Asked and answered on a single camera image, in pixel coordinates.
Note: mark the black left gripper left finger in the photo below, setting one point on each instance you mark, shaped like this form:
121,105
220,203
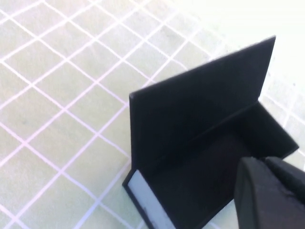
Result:
262,200

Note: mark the green white-checked tablecloth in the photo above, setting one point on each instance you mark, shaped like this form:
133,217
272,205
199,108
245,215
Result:
59,95

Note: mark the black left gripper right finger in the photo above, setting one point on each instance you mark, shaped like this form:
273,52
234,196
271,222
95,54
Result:
288,174

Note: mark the black printed glasses case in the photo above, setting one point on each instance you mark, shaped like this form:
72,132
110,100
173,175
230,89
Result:
190,119

